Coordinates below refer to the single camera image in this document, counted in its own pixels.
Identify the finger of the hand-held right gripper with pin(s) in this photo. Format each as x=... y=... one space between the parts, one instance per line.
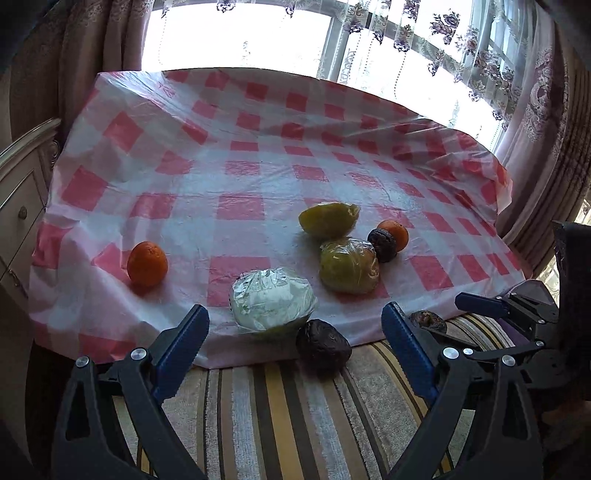
x=480 y=304
x=517 y=351

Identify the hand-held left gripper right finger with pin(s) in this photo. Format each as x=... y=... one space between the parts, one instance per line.
x=408 y=350

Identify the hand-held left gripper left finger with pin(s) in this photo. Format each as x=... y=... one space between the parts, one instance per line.
x=182 y=350

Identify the wrinkled dark passion fruit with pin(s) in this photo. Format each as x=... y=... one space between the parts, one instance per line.
x=427 y=321

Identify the large dark passion fruit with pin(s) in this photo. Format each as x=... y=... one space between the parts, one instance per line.
x=323 y=345

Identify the plastic-wrapped mango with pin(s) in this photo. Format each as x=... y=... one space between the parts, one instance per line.
x=328 y=220
x=348 y=267

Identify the plastic-wrapped cabbage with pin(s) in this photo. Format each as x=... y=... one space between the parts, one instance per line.
x=272 y=300

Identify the orange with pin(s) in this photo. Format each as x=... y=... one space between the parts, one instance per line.
x=147 y=264
x=397 y=233

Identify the small dark passion fruit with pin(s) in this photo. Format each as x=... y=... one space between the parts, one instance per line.
x=382 y=245

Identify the pink patterned curtain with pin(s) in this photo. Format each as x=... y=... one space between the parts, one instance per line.
x=545 y=138

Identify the red checked plastic tablecloth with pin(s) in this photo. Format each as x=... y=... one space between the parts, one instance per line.
x=231 y=161

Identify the cream wooden cabinet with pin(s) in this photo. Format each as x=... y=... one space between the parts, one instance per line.
x=21 y=194

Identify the sheer floral lace curtain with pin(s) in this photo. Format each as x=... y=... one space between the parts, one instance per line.
x=443 y=41

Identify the brown curtain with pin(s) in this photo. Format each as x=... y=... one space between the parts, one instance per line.
x=78 y=60

